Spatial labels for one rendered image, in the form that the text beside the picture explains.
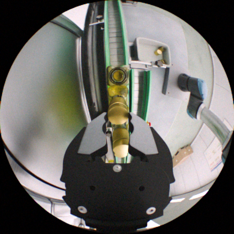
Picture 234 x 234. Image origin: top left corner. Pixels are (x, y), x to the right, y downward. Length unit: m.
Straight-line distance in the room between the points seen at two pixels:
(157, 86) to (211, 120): 0.44
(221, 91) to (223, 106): 0.53
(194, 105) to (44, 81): 0.61
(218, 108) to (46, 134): 3.80
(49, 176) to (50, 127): 0.10
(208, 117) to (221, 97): 3.23
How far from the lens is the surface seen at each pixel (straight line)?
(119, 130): 0.15
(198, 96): 0.53
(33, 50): 0.17
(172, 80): 0.60
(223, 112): 3.64
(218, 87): 3.76
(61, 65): 0.21
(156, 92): 0.59
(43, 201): 0.19
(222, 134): 0.46
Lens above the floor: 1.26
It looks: 58 degrees down
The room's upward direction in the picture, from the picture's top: 178 degrees counter-clockwise
